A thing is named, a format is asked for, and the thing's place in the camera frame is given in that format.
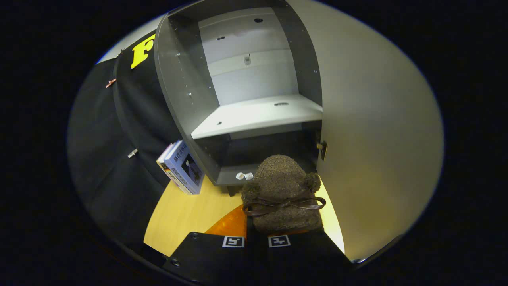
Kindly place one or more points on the brown fuzzy shoe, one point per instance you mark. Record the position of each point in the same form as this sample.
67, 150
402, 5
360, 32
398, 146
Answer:
281, 182

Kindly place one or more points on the white spine book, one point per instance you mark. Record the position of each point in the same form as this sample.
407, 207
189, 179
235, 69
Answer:
164, 165

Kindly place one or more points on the wooden clip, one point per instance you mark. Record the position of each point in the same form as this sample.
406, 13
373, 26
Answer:
110, 83

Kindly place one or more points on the blue cover book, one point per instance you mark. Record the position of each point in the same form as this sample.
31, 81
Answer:
184, 167

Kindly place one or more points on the grey shoe cabinet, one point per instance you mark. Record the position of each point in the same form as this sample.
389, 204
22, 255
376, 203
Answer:
254, 115

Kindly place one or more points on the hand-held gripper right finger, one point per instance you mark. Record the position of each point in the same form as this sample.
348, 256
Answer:
301, 258

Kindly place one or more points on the beige shoe cabinet door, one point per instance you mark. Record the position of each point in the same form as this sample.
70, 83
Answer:
377, 139

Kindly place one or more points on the black backdrop cloth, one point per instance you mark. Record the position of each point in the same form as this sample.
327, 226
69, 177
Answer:
107, 167

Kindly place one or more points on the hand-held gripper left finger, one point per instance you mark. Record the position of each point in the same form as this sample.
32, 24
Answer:
206, 258

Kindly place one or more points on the metal clip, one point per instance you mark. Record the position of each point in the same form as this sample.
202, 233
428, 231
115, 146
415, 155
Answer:
132, 153

